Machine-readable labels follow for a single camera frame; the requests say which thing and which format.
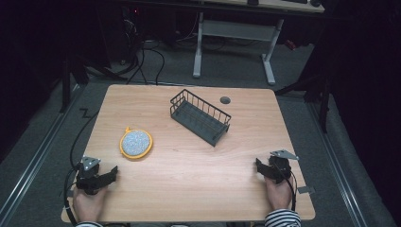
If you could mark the dark computer tower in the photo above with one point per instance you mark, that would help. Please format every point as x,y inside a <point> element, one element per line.
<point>130,33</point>

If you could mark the small red object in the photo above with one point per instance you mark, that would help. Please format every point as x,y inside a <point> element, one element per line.
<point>290,44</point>

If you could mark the white-framed desk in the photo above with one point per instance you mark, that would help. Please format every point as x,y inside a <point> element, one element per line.
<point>236,30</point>

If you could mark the black stand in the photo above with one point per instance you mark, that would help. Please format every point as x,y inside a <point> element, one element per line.
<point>315,91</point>
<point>71,78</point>

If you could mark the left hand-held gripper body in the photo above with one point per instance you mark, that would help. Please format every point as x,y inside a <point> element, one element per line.
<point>89,176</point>

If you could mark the person's right hand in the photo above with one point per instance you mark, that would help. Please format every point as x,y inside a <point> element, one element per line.
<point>280,195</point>

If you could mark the metal floor rail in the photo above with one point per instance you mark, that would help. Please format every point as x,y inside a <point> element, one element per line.
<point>30,171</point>
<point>340,173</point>

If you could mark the grey table grommet hole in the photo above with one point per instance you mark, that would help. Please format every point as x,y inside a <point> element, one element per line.
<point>225,100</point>

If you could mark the round yellow-rimmed scrubbing pad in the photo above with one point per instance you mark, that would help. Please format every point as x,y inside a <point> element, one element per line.
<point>136,143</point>

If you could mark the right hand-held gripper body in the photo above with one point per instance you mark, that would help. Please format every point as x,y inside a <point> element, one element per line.
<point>280,167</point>

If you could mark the person's left hand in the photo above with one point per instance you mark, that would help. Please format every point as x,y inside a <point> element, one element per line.
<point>89,205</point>

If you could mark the small grey metal tab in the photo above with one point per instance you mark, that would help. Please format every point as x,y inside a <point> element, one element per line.
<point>305,189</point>

